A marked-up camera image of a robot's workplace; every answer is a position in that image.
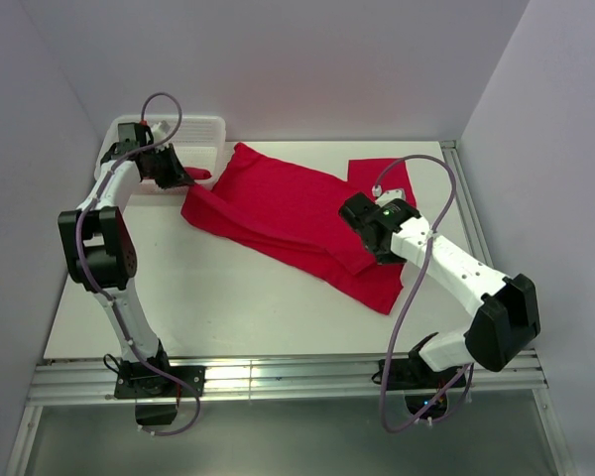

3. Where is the red t shirt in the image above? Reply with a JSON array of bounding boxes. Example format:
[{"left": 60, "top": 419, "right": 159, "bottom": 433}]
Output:
[
  {"left": 184, "top": 167, "right": 212, "bottom": 181},
  {"left": 180, "top": 143, "right": 403, "bottom": 314}
]

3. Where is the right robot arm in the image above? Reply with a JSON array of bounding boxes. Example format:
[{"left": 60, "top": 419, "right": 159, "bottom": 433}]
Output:
[{"left": 339, "top": 193, "right": 540, "bottom": 387}]

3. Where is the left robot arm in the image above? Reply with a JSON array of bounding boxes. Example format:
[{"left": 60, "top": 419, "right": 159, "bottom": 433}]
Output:
[{"left": 58, "top": 120, "right": 202, "bottom": 399}]

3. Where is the rolled red t shirt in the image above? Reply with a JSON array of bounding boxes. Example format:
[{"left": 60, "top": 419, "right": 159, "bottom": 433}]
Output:
[{"left": 184, "top": 167, "right": 212, "bottom": 181}]

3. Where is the white plastic basket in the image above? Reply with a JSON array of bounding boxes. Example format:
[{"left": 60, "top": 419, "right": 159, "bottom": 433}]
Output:
[{"left": 94, "top": 114, "right": 232, "bottom": 194}]

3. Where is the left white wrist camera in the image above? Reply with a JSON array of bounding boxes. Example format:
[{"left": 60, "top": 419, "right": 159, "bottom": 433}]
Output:
[{"left": 149, "top": 120, "right": 172, "bottom": 143}]

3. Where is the aluminium right rail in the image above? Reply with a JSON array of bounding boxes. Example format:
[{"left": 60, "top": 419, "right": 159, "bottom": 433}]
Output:
[{"left": 440, "top": 141, "right": 495, "bottom": 268}]

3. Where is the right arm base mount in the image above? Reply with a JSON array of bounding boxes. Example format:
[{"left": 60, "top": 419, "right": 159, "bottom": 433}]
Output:
[{"left": 371, "top": 357, "right": 467, "bottom": 420}]

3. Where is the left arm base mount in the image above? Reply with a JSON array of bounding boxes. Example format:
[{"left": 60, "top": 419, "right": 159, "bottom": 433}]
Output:
[{"left": 113, "top": 362, "right": 206, "bottom": 427}]

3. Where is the aluminium front rail frame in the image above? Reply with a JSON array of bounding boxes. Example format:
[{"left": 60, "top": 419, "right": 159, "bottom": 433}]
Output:
[{"left": 7, "top": 349, "right": 576, "bottom": 475}]

